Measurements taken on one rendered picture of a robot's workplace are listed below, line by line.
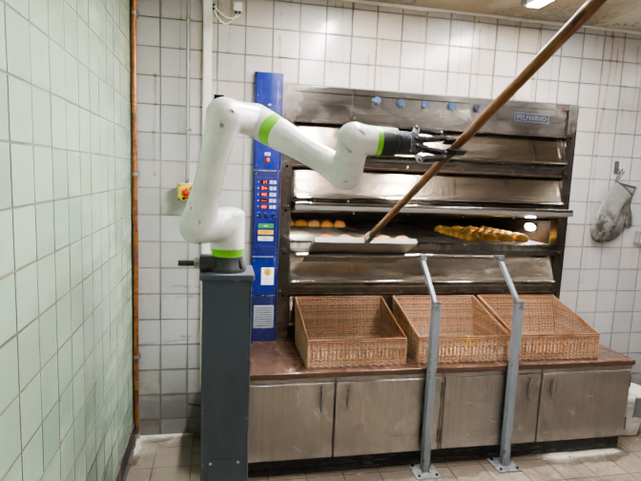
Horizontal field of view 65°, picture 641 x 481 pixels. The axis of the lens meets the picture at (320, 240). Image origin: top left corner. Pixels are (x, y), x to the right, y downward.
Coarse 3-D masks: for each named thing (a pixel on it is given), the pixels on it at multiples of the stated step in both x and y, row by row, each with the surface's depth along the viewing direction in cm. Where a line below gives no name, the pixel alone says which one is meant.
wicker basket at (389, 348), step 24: (312, 312) 307; (336, 312) 311; (360, 312) 313; (384, 312) 309; (312, 336) 305; (336, 336) 308; (360, 336) 311; (384, 336) 308; (312, 360) 265; (336, 360) 268; (360, 360) 270; (384, 360) 273
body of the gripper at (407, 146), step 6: (402, 132) 162; (408, 132) 163; (414, 132) 165; (402, 138) 160; (408, 138) 161; (414, 138) 164; (402, 144) 160; (408, 144) 161; (414, 144) 164; (402, 150) 162; (408, 150) 162; (414, 150) 163; (420, 150) 163
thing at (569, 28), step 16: (592, 0) 107; (576, 16) 112; (560, 32) 117; (544, 48) 122; (528, 64) 128; (512, 80) 135; (496, 112) 146; (480, 128) 154; (464, 144) 164; (448, 160) 175; (432, 176) 186; (416, 192) 200; (400, 208) 216; (384, 224) 235
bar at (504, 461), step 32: (320, 256) 271; (352, 256) 274; (384, 256) 278; (416, 256) 282; (448, 256) 285; (480, 256) 289; (512, 288) 280; (512, 320) 277; (512, 352) 277; (512, 384) 279; (512, 416) 281
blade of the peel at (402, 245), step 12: (324, 240) 256; (336, 240) 257; (348, 240) 258; (360, 240) 260; (372, 240) 261; (384, 240) 263; (396, 240) 264; (408, 240) 266; (324, 252) 273; (336, 252) 274; (348, 252) 275; (360, 252) 276; (372, 252) 277; (384, 252) 279; (396, 252) 280
